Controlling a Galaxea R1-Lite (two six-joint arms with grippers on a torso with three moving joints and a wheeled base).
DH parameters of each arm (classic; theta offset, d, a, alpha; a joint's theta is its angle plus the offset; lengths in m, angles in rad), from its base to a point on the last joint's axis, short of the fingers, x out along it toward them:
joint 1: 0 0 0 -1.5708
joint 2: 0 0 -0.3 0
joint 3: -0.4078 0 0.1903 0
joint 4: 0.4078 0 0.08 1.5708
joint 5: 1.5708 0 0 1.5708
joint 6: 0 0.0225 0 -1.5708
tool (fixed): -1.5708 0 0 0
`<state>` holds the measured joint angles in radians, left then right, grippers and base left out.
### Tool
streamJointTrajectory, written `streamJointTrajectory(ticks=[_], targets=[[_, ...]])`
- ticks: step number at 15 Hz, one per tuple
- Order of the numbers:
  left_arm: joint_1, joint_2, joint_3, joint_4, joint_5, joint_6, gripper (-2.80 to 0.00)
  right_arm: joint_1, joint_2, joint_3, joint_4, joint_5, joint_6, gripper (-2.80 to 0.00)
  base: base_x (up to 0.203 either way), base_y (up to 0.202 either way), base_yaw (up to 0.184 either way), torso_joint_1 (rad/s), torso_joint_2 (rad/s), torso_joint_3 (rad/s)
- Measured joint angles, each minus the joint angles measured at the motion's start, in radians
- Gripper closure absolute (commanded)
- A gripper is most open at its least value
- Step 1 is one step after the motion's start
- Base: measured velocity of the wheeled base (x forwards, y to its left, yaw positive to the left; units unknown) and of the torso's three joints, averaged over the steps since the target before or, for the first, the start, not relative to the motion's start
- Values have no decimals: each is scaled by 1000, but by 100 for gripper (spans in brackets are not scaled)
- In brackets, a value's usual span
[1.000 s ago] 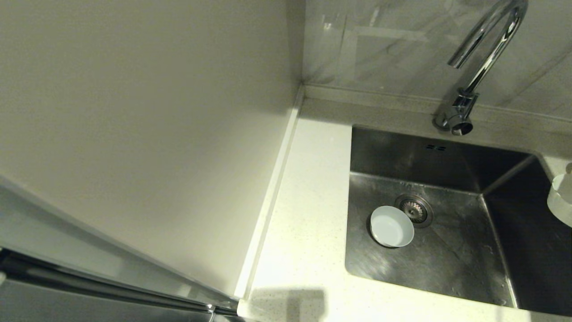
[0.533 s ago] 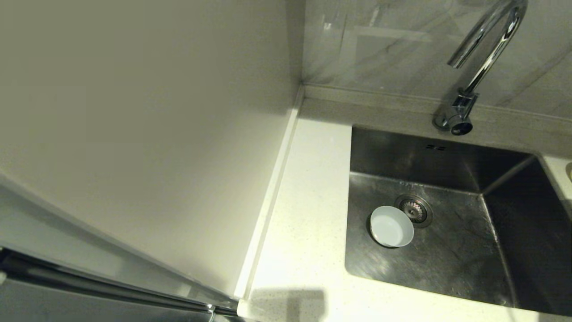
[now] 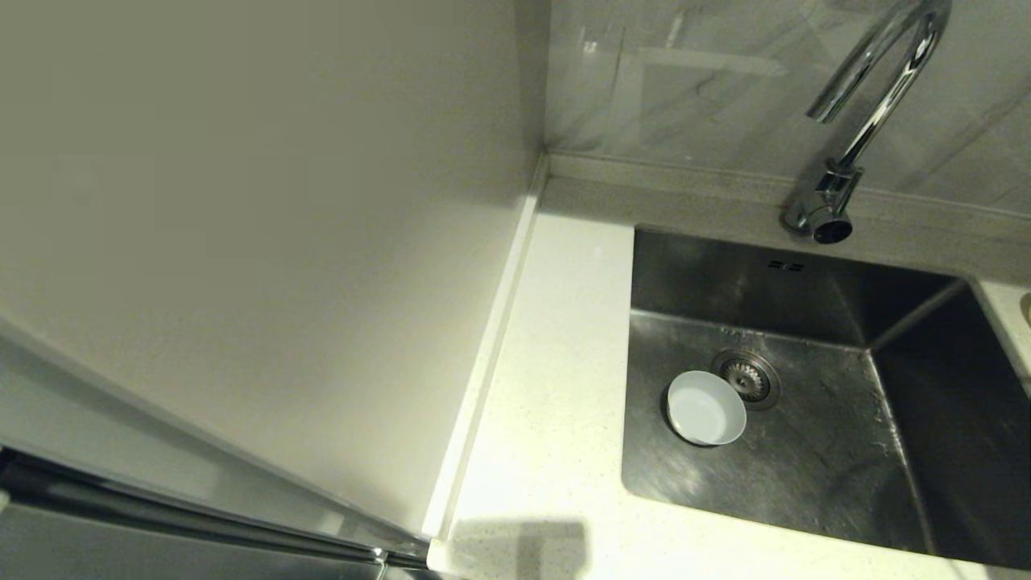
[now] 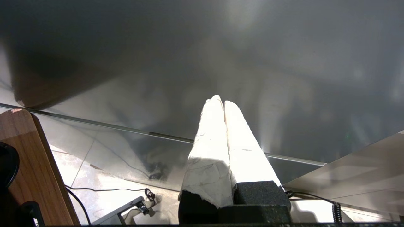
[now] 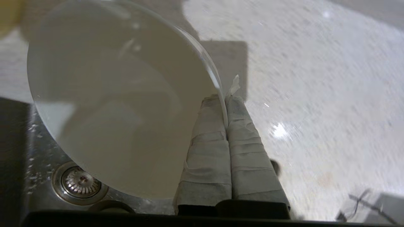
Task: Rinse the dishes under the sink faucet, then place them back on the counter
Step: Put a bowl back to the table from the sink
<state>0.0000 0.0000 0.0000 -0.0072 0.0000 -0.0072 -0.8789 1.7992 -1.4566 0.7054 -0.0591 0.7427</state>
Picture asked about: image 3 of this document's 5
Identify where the pale blue bowl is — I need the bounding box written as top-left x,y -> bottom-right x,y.
665,370 -> 748,447

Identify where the chrome gooseneck faucet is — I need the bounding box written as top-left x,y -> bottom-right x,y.
781,0 -> 953,245

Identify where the metal sink drain strainer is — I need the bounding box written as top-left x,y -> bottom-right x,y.
712,350 -> 780,412

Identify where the stainless steel sink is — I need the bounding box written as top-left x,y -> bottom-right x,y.
621,227 -> 1031,570

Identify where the white counter edge strip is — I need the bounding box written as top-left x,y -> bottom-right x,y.
423,157 -> 549,541

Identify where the dark appliance door handle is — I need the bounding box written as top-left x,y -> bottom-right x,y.
0,447 -> 432,570

